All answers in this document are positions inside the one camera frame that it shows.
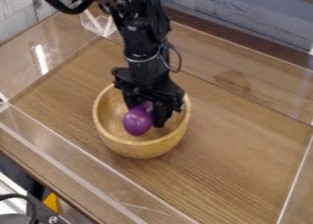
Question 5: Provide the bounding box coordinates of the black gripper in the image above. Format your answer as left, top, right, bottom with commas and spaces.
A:
111, 62, 185, 128

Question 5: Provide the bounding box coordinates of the purple toy eggplant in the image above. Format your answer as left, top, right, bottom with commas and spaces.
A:
123, 101, 154, 136

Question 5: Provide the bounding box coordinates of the brown wooden bowl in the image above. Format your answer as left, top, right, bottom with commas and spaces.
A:
92, 84, 193, 159

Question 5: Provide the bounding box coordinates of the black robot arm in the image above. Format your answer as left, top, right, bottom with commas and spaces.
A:
45, 0, 185, 128

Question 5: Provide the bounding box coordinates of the yellow black machine base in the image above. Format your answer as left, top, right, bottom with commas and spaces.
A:
0, 193, 94, 224

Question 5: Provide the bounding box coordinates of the clear acrylic tray wall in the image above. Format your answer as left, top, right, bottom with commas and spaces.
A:
0, 93, 199, 224

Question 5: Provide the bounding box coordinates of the black cable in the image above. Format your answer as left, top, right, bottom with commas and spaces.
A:
0, 193, 37, 224

